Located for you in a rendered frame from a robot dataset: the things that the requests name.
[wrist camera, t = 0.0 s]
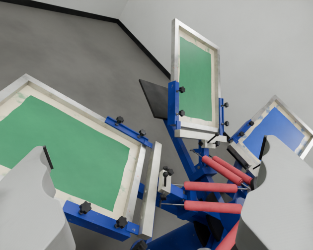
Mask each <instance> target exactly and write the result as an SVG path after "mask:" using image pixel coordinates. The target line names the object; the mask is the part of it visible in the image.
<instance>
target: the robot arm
mask: <svg viewBox="0 0 313 250"><path fill-rule="evenodd" d="M259 160H261V164H260V168H259V172H258V176H257V180H256V185H257V187H258V188H257V189H255V190H253V191H250V192H249V193H248V194H247V196H246V199H245V202H244V204H243V207H242V210H241V214H240V219H239V224H238V228H237V233H236V238H235V244H236V247H237V249H238V250H313V168H312V167H311V166H310V165H308V164H307V163H306V162H305V161H304V160H303V159H302V158H301V157H299V156H298V155H297V154H296V153H295V152H294V151H292V150H291V149H290V148H289V147H288V146H287V145H285V144H284V143H283V142H282V141H281V140H280V139H278V138H277V137H276V136H274V135H264V138H263V142H262V146H261V151H260V155H259ZM52 169H53V165H52V162H51V159H50V156H49V153H48V150H47V148H46V146H45V145H44V146H37V147H35V148H33V149H32V150H31V151H30V152H29V153H28V154H27V155H26V156H25V157H24V158H23V159H22V160H21V161H20V162H19V163H18V164H17V165H16V166H15V167H13V168H12V169H11V170H10V171H9V172H8V173H7V174H6V175H5V176H4V177H3V178H2V180H1V181H0V250H76V245H75V242H74V238H73V235H72V232H71V229H70V227H69V224H68V222H67V219H66V216H65V214H64V211H63V209H62V206H61V204H60V202H59V201H58V200H57V199H54V196H55V194H56V189H55V187H54V184H53V182H52V179H51V177H50V172H51V170H52Z"/></svg>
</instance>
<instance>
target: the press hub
mask: <svg viewBox="0 0 313 250"><path fill-rule="evenodd" d="M256 180H257V177H254V178H252V180H251V183H250V187H251V191H253V190H255V189H257V188H258V187H257V185H256ZM219 193H220V195H221V197H222V199H223V201H224V203H235V204H241V205H242V207H243V204H244V202H245V199H244V198H242V197H238V198H236V199H234V200H233V199H232V198H231V197H230V196H229V195H227V194H226V193H224V192H219ZM205 201H206V202H218V200H217V198H216V196H215V194H214V192H211V193H210V194H208V196H207V197H206V200H205ZM206 219H207V222H208V226H206V225H204V224H202V223H199V222H197V221H193V223H191V222H188V223H186V224H184V225H182V226H181V227H179V228H177V229H175V230H173V231H171V232H169V233H167V234H165V235H163V236H161V237H159V238H157V239H155V240H153V241H151V242H149V243H147V245H148V246H147V248H146V250H149V249H150V250H197V249H200V248H201V246H203V247H205V246H206V245H207V242H208V239H209V237H210V234H211V233H212V234H213V236H214V238H215V239H216V241H217V242H219V241H220V240H221V236H222V233H223V230H224V228H225V229H226V231H227V232H228V233H229V231H230V230H231V229H232V228H233V227H234V225H235V224H236V223H237V222H238V220H239V219H240V214H232V213H220V219H221V220H219V219H217V218H215V217H213V216H211V215H206ZM140 240H143V239H139V240H137V241H136V242H134V244H133V245H132V247H131V249H130V250H132V248H133V247H134V246H135V245H136V244H137V243H138V242H140ZM231 250H238V249H237V247H236V244H234V246H233V247H232V248H231Z"/></svg>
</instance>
